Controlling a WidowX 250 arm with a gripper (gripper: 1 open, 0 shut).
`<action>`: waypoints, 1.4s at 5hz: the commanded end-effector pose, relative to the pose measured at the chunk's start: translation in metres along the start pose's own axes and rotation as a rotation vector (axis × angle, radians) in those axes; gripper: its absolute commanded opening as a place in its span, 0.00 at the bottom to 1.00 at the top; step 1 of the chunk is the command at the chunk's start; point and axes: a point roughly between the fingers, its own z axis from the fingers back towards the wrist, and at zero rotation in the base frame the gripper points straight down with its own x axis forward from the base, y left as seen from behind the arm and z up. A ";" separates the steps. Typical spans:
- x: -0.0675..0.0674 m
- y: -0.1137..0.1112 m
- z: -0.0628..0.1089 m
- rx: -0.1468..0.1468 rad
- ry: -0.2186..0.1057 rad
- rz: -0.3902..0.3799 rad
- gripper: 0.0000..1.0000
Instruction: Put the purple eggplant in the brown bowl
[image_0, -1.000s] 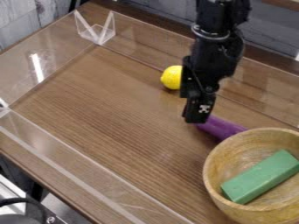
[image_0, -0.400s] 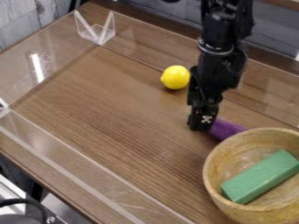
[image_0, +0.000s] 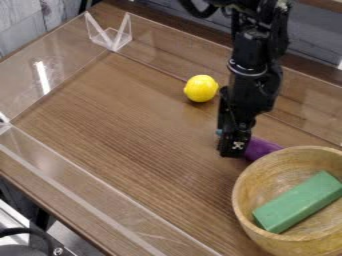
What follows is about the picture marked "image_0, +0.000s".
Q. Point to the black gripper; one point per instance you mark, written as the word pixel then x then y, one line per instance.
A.
pixel 248 97

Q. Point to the purple toy eggplant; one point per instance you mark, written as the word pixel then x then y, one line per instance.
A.
pixel 260 148

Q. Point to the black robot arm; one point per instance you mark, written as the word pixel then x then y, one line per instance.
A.
pixel 260 40

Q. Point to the brown wooden bowl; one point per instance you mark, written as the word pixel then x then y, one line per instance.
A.
pixel 273 175

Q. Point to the yellow toy lemon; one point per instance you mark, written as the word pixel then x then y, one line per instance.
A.
pixel 201 88

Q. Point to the green rectangular block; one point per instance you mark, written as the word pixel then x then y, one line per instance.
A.
pixel 299 203

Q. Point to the clear acrylic tray wall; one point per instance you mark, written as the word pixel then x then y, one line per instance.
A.
pixel 120 225

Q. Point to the clear acrylic corner bracket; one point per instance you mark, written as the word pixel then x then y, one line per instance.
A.
pixel 110 38

